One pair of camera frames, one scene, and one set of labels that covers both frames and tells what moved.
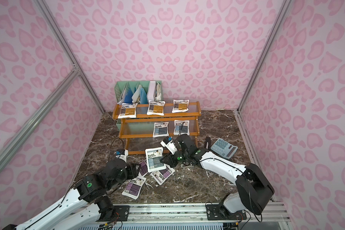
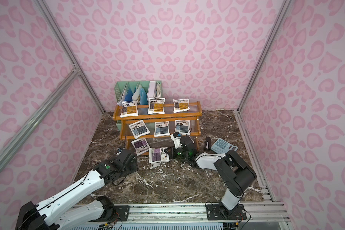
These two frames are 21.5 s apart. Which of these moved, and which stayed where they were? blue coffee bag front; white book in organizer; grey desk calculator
Moved: blue coffee bag front
Stayed: grey desk calculator; white book in organizer
